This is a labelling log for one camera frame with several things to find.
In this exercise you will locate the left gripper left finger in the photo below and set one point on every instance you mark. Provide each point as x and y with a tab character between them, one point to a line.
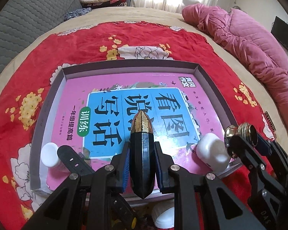
86	197

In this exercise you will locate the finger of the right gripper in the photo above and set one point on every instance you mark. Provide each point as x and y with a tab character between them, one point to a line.
252	159
276	156

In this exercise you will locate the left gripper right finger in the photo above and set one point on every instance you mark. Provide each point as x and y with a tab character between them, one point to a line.
201	202

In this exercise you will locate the small glass jar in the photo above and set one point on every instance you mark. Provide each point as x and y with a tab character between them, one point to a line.
246	130

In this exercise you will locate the black yellow wrist watch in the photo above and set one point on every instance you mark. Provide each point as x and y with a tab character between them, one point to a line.
105	188

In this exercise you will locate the white bottle cap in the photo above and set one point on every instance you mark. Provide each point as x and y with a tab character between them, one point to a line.
163	214

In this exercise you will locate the white earbuds case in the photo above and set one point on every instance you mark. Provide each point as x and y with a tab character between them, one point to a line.
211	151

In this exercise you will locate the black gold pointed case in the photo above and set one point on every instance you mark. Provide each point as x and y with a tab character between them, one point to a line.
142	157

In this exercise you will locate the white pill bottle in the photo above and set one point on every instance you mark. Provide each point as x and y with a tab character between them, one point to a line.
49	156

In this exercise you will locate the pink children's book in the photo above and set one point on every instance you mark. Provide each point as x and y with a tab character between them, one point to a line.
93	114

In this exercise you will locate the red floral blanket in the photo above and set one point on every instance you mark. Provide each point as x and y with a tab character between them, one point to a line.
22	97

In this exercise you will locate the black television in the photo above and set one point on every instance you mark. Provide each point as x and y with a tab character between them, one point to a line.
280	31

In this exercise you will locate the pink quilt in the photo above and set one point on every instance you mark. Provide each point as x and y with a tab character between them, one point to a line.
254	46

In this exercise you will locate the grey cardboard tray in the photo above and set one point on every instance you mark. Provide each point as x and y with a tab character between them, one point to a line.
45	180

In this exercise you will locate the beige bed sheet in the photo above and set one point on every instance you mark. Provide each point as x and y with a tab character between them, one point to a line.
111	14

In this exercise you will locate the blue patterned cloth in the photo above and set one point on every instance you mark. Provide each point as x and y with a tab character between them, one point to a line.
76	13

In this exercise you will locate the grey quilted headboard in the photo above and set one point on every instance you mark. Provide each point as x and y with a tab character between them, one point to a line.
23	21

